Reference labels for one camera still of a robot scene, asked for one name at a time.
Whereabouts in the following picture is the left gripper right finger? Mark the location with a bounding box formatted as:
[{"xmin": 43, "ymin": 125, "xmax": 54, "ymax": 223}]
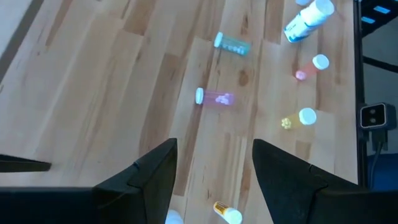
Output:
[{"xmin": 251, "ymin": 138, "xmax": 338, "ymax": 224}]

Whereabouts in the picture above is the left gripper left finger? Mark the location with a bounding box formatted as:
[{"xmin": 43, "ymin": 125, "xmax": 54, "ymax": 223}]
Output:
[{"xmin": 93, "ymin": 138, "xmax": 178, "ymax": 224}]

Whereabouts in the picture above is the purple transparent pill vial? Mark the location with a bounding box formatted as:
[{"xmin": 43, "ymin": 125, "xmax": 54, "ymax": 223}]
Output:
[{"xmin": 195, "ymin": 87, "xmax": 236, "ymax": 107}]

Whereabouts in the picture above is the pink transparent pill vial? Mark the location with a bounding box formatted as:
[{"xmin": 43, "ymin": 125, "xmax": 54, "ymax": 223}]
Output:
[{"xmin": 295, "ymin": 54, "xmax": 330, "ymax": 82}]

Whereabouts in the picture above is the teal transparent pill vial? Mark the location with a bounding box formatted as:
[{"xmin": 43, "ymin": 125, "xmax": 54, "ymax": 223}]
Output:
[{"xmin": 213, "ymin": 31, "xmax": 252, "ymax": 57}]

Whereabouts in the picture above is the large white supplement bottle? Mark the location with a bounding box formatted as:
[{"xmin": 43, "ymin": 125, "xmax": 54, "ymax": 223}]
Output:
[{"xmin": 283, "ymin": 0, "xmax": 336, "ymax": 44}]

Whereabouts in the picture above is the white small cap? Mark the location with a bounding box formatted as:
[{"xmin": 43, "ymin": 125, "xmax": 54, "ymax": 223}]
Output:
[{"xmin": 280, "ymin": 107, "xmax": 318, "ymax": 131}]

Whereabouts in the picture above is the black camera cable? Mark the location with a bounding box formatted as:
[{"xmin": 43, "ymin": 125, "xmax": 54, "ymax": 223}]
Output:
[{"xmin": 369, "ymin": 141, "xmax": 385, "ymax": 189}]

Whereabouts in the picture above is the black table-level camera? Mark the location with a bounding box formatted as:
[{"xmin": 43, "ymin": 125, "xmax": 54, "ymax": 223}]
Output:
[{"xmin": 359, "ymin": 102, "xmax": 398, "ymax": 152}]

